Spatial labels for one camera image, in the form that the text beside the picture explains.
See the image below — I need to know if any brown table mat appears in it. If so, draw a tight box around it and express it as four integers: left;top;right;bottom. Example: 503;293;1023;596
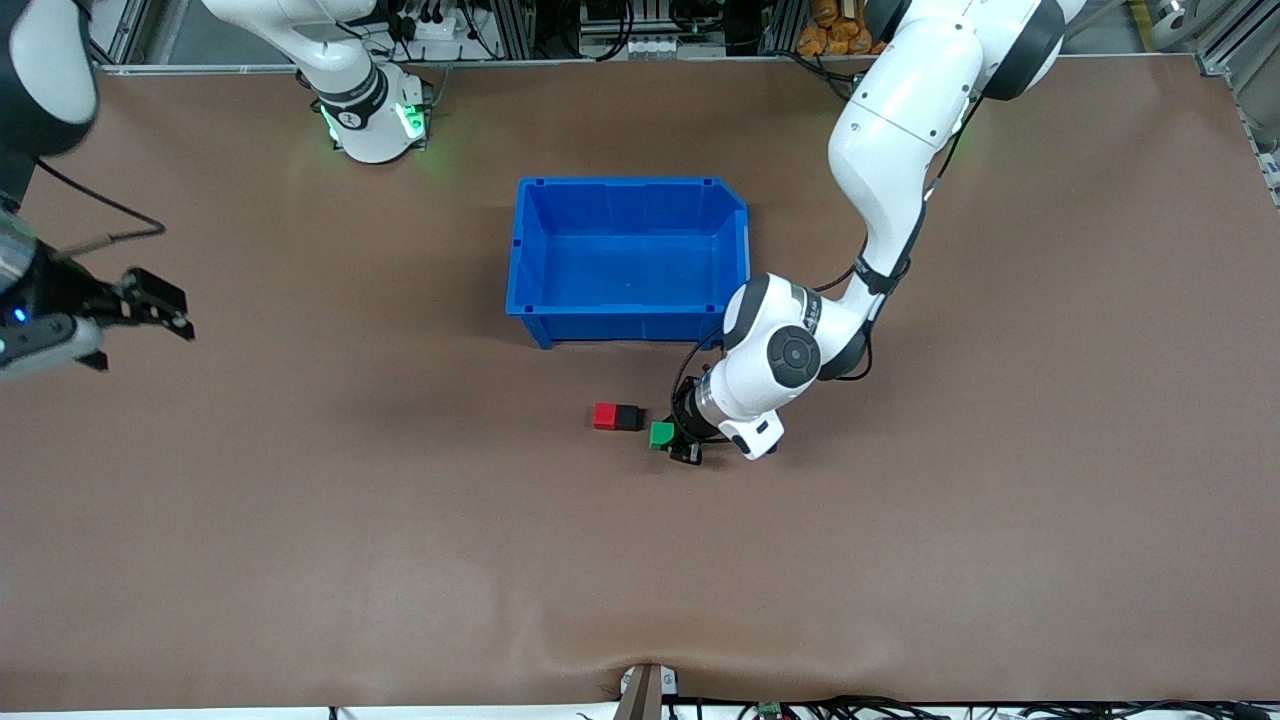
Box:
0;55;1280;713

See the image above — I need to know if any blue plastic storage bin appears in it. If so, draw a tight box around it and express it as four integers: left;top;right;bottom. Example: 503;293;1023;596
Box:
505;177;754;351

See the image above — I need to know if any white connector block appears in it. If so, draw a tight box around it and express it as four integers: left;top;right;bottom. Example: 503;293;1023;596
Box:
608;35;693;59

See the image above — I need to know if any white power strip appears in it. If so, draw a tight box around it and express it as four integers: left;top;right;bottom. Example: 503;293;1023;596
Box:
390;0;483;43

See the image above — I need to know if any orange packaged items heap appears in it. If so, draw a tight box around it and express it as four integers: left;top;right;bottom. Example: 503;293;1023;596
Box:
797;0;901;57

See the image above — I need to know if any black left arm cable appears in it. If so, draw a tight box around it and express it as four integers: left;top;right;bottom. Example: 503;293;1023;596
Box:
675;95;981;401

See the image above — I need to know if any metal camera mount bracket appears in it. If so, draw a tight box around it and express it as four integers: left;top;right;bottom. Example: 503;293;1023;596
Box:
618;663;681;720

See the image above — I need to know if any aluminium frame strut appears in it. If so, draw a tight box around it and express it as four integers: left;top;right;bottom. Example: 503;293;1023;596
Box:
90;0;191;69

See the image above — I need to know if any black cable bundle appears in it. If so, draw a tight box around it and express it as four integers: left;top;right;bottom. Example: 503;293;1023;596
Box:
665;694;1280;720

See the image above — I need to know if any aluminium table edge rail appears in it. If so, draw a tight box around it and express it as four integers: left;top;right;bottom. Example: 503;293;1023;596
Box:
95;52;1201;77

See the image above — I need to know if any aluminium frame post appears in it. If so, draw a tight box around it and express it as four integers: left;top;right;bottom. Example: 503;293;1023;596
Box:
1195;0;1280;206

